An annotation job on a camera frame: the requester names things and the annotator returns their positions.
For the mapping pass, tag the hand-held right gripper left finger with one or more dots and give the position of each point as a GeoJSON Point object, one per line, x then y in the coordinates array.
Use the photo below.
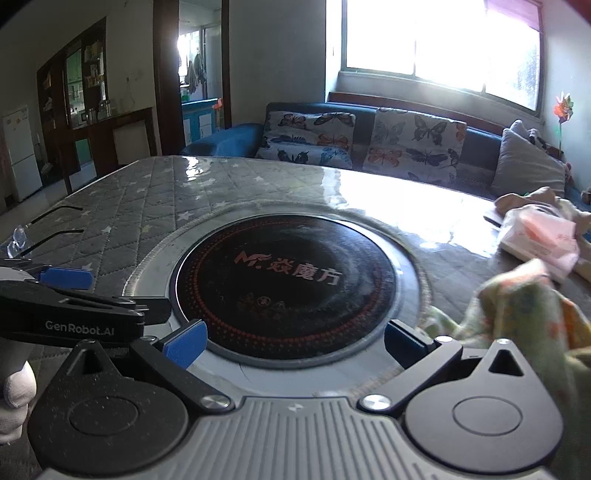
{"type": "Point", "coordinates": [187, 344]}

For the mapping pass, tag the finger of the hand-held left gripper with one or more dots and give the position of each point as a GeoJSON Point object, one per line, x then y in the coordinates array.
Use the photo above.
{"type": "Point", "coordinates": [64, 278]}
{"type": "Point", "coordinates": [92, 323]}

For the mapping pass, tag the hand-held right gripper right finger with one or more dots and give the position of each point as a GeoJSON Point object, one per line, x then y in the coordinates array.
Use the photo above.
{"type": "Point", "coordinates": [399, 344]}

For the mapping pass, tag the green floral garment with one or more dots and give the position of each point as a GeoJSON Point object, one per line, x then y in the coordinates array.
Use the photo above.
{"type": "Point", "coordinates": [531, 314]}

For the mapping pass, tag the person's left hand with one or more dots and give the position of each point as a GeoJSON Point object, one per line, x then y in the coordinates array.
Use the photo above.
{"type": "Point", "coordinates": [18, 387]}

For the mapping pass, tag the black-framed eyeglasses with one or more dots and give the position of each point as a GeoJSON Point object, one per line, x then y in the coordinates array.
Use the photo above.
{"type": "Point", "coordinates": [18, 240]}

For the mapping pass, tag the round black induction cooktop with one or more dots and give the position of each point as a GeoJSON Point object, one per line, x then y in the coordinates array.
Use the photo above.
{"type": "Point", "coordinates": [286, 295]}

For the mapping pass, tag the white refrigerator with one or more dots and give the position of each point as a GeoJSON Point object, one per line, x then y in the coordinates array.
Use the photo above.
{"type": "Point", "coordinates": [21, 152]}

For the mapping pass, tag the dark wooden side table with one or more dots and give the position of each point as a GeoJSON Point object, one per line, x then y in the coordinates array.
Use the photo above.
{"type": "Point", "coordinates": [99, 134]}

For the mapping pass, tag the pink white tissue pack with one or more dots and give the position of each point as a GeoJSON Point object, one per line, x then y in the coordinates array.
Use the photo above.
{"type": "Point", "coordinates": [540, 235]}

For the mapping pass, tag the dark wooden display cabinet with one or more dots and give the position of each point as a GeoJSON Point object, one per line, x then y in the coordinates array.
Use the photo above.
{"type": "Point", "coordinates": [60, 92]}

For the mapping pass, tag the beige cloth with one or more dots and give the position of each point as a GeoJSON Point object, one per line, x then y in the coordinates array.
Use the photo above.
{"type": "Point", "coordinates": [531, 196]}

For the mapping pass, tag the tall butterfly print cushion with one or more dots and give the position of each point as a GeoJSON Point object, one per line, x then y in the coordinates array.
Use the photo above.
{"type": "Point", "coordinates": [415, 143]}

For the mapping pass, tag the blue sofa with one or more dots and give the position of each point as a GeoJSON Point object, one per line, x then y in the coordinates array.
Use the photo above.
{"type": "Point", "coordinates": [231, 138]}

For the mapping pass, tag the blue cabinet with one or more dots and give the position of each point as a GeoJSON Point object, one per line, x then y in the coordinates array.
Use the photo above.
{"type": "Point", "coordinates": [198, 110]}

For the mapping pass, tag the plain grey pillow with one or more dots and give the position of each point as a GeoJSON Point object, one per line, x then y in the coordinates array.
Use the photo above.
{"type": "Point", "coordinates": [526, 166]}

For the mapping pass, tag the folded butterfly print cushion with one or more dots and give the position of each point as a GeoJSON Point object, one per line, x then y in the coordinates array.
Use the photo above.
{"type": "Point", "coordinates": [304, 138]}

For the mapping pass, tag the hanging grey garment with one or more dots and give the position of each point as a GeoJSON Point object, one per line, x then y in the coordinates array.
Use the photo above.
{"type": "Point", "coordinates": [196, 71]}

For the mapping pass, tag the colourful pinwheel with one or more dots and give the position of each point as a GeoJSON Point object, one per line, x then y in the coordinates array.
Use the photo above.
{"type": "Point", "coordinates": [562, 108]}

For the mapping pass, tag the window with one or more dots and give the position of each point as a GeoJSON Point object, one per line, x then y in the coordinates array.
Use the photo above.
{"type": "Point", "coordinates": [438, 37]}

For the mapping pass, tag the pink window blind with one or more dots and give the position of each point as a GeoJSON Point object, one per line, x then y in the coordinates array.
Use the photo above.
{"type": "Point", "coordinates": [512, 11]}

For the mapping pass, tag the dark wooden door frame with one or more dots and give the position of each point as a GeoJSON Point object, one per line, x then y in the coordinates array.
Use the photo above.
{"type": "Point", "coordinates": [166, 69]}

